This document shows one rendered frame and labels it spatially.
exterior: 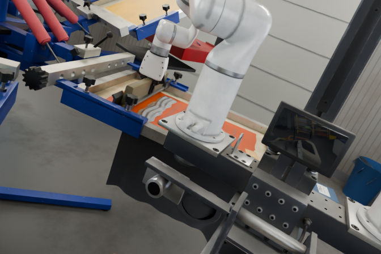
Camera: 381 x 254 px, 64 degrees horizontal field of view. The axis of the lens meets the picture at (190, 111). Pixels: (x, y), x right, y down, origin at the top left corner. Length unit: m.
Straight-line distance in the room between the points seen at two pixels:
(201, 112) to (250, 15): 0.23
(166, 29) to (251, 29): 0.54
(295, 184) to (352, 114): 3.65
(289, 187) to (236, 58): 0.29
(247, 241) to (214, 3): 0.45
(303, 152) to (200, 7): 0.35
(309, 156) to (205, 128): 0.22
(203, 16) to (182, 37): 0.55
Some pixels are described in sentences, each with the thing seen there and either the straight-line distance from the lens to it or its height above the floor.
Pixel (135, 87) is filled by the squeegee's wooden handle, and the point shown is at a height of 1.06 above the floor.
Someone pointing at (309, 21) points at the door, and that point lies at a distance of 4.21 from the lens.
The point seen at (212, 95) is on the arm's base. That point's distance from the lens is 0.67.
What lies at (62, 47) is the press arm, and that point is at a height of 1.04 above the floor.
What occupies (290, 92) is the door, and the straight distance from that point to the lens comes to 4.24.
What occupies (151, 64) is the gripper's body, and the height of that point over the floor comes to 1.12.
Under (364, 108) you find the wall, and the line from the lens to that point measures 4.31.
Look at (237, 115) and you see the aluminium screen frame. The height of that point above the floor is 0.98.
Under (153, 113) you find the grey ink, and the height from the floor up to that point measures 0.96.
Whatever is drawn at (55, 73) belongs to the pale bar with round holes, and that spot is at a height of 1.03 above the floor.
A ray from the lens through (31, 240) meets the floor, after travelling 1.94.
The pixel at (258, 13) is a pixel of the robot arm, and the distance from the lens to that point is 0.66.
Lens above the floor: 1.41
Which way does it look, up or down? 19 degrees down
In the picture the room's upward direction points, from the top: 21 degrees clockwise
